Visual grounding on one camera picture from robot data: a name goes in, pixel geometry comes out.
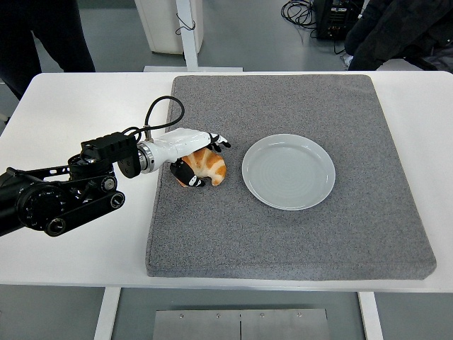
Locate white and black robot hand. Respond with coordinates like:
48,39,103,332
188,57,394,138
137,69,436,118
150,127,231,188

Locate golden croissant bread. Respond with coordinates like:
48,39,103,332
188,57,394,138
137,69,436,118
176,148,227,188

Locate grey round plate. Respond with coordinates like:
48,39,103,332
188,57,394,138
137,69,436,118
241,133,336,211

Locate grey metal plate with screws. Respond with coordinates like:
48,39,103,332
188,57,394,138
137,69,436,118
152,308,331,340

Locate grey square mat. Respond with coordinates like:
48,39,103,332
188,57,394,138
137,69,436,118
145,74,437,281

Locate white table leg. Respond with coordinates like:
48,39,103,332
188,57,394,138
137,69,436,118
93,286,121,340
357,292,385,340

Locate person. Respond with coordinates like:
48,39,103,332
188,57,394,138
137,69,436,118
0,0,96,101
345,0,453,72

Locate black equipment box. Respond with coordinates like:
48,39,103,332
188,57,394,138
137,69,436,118
314,0,365,40

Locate black floor cables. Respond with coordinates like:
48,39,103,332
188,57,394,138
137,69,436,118
281,0,319,39

